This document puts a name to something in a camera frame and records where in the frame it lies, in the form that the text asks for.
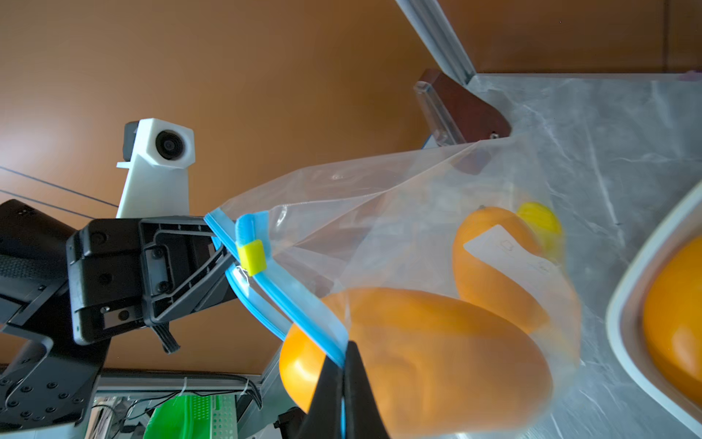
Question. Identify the green plastic crate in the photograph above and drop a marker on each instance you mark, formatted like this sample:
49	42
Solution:
195	417

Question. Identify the yellow mango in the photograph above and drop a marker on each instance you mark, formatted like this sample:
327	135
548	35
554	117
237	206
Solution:
546	226

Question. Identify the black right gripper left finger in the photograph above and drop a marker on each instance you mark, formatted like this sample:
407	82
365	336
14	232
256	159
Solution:
324	418

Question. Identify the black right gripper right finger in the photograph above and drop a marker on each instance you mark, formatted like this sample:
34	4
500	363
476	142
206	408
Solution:
361	417

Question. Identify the white fruit bowl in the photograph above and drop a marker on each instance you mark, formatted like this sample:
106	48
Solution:
624	316

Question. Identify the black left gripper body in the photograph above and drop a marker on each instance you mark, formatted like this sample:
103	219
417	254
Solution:
127	274

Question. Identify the orange mango in bowl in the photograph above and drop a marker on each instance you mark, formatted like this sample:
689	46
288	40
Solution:
672	321

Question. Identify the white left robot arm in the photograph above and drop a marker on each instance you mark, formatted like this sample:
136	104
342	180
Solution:
52	379

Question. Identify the clear zip-top bag blue zipper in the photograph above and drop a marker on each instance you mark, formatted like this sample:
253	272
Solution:
387	221

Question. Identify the large orange mango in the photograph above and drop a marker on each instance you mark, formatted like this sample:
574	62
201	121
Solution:
439	365

